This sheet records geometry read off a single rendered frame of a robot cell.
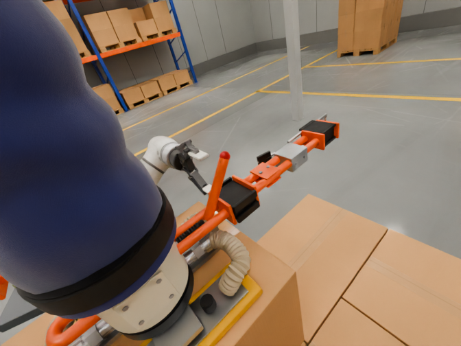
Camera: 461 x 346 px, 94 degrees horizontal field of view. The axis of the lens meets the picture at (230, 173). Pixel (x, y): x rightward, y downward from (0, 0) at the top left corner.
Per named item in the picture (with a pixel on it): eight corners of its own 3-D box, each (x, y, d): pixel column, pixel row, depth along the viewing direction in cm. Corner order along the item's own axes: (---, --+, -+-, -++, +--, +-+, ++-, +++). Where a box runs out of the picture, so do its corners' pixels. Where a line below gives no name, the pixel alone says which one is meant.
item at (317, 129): (323, 150, 63) (323, 135, 60) (302, 145, 68) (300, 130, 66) (339, 137, 67) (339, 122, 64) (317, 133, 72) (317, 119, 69)
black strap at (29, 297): (31, 365, 24) (1, 352, 21) (38, 246, 40) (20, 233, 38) (199, 233, 33) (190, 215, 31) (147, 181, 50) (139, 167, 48)
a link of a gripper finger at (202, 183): (182, 166, 72) (182, 168, 74) (202, 192, 70) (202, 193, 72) (192, 160, 74) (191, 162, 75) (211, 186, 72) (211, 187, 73)
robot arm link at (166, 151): (186, 158, 86) (193, 162, 82) (166, 169, 82) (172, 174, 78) (178, 138, 81) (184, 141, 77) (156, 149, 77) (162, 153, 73)
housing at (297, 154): (293, 173, 59) (292, 159, 56) (274, 166, 64) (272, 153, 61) (309, 160, 62) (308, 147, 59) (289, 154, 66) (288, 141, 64)
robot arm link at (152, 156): (189, 151, 86) (169, 177, 84) (173, 142, 98) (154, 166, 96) (169, 134, 79) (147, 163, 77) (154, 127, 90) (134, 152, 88)
